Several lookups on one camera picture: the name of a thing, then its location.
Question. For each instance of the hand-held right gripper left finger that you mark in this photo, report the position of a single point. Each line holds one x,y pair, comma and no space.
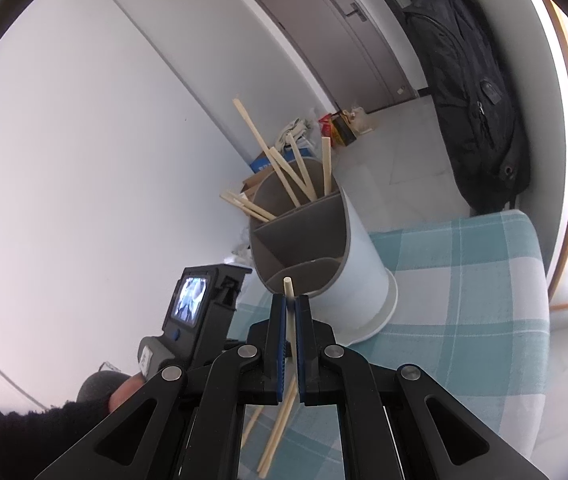
278,355

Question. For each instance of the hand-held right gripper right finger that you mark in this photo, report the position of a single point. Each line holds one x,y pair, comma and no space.
303,355

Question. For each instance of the wooden chopstick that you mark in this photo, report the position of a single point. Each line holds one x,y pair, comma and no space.
290,310
251,427
276,435

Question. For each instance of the white divided utensil holder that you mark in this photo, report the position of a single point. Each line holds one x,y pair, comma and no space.
358,280

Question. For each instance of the bunch of wooden chopsticks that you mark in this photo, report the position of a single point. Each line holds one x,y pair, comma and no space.
269,152

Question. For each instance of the person's left forearm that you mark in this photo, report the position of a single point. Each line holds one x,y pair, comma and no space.
39,425

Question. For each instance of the person's left hand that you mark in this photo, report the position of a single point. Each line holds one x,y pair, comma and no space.
125,392

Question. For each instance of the brown cardboard box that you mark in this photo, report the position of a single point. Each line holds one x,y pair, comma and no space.
251,182

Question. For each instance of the blue cardboard box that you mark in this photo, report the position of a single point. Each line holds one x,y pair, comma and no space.
264,164

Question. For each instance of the teal plaid tablecloth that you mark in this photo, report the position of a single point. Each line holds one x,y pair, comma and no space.
463,310

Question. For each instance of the cream tote bag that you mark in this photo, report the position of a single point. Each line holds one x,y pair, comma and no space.
294,130

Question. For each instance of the red and yellow bag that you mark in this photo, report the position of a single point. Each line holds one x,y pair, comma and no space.
326,127

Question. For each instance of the black paper bag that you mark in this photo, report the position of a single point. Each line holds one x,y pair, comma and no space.
343,132

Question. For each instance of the beige paper bag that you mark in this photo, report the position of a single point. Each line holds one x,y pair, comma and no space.
361,121

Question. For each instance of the grey door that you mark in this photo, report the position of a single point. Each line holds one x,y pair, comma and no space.
324,35

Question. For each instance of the black backpack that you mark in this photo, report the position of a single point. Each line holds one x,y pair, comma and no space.
473,110

